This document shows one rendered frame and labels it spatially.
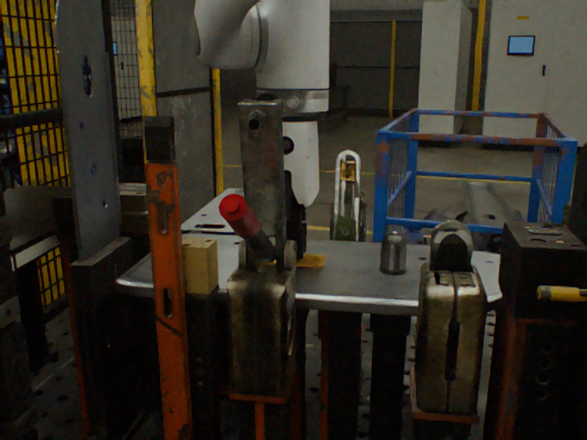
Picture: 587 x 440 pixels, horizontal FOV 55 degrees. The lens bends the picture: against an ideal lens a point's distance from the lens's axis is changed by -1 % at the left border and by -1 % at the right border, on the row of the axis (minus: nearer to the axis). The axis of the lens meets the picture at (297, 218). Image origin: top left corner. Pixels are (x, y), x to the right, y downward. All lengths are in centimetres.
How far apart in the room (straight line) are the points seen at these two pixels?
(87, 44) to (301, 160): 32
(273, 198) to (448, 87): 794
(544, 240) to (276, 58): 34
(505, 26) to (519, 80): 74
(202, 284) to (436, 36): 796
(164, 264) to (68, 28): 32
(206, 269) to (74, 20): 35
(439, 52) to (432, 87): 48
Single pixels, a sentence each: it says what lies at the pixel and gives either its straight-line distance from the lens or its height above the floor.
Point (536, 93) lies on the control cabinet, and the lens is 852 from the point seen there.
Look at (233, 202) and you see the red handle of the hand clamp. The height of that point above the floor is 115.
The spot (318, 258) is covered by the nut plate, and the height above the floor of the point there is 101.
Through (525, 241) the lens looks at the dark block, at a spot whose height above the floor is 112.
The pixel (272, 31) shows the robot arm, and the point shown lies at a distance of 64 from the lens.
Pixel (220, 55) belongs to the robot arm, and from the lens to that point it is 63.
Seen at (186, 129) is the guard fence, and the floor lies 81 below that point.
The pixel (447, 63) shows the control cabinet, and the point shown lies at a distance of 844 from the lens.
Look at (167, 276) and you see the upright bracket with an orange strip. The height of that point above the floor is 104.
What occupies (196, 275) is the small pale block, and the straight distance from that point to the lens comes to 61.
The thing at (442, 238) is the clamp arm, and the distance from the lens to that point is 53.
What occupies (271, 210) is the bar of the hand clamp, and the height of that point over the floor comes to 111.
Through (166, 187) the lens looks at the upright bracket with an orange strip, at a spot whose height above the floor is 113.
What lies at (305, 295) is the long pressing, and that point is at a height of 100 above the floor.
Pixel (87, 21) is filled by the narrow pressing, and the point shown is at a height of 130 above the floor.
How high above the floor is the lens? 125
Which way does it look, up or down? 16 degrees down
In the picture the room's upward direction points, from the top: straight up
